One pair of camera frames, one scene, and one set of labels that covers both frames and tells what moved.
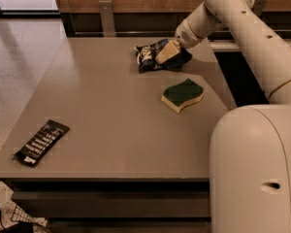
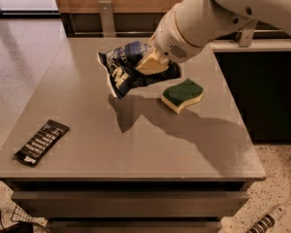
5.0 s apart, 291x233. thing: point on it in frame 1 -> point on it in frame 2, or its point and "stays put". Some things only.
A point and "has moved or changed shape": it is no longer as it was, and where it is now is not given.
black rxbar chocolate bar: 40,142 stays put
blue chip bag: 146,55 has moved or changed shape
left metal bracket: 106,7 stays put
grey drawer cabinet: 115,137 stays put
